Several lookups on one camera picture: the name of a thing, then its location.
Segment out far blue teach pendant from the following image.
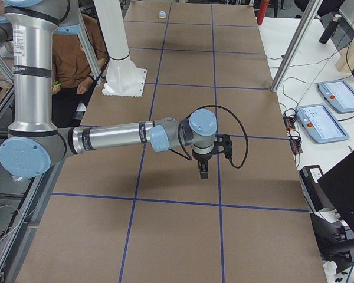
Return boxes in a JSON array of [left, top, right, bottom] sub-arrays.
[[317, 80, 354, 113]]

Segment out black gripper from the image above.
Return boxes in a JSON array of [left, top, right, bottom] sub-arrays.
[[194, 153, 212, 179]]

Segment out black electronics box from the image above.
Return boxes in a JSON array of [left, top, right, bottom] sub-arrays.
[[299, 165, 335, 212]]

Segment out near blue teach pendant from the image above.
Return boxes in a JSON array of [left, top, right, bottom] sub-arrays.
[[296, 103, 349, 144]]

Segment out wooden board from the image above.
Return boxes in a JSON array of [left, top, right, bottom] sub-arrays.
[[336, 38, 354, 72]]

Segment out aluminium frame post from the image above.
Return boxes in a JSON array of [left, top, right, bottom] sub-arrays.
[[271, 0, 323, 93]]

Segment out white camera stand column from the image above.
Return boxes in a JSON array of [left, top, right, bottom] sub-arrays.
[[94, 0, 147, 97]]

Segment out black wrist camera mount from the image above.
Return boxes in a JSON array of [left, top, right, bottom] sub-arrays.
[[214, 134, 233, 160]]

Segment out black laptop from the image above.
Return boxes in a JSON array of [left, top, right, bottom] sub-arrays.
[[319, 151, 354, 231]]

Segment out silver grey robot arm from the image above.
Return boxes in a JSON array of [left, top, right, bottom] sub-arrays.
[[0, 1, 217, 179]]

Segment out green handled tool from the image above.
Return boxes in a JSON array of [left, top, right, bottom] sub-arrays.
[[52, 81, 61, 87]]

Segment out black water bottle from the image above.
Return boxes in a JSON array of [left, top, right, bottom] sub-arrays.
[[319, 14, 342, 44]]

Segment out blue teach pendant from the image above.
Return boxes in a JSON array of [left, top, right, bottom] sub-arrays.
[[296, 103, 349, 144], [317, 80, 354, 113]]

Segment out small orange circuit board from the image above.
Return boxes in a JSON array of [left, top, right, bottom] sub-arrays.
[[283, 115, 303, 156]]

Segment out red fire extinguisher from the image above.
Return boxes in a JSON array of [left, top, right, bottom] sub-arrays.
[[257, 0, 270, 26]]

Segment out person in brown shirt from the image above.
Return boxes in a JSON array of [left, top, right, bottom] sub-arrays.
[[50, 14, 108, 126]]

